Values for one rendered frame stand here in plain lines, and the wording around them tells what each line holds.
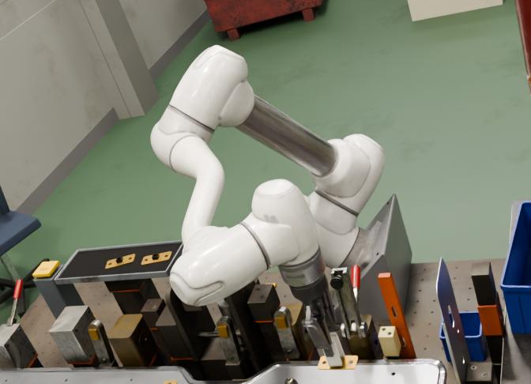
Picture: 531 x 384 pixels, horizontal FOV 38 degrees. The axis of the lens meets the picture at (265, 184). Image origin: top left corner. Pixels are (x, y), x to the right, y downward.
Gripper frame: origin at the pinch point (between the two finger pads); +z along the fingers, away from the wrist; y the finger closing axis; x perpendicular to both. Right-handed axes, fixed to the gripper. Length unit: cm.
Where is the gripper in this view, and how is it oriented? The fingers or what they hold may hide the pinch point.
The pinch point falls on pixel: (332, 348)
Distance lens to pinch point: 167.5
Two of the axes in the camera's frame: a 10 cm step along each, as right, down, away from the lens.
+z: 3.1, 8.2, 4.8
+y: -2.8, 5.6, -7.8
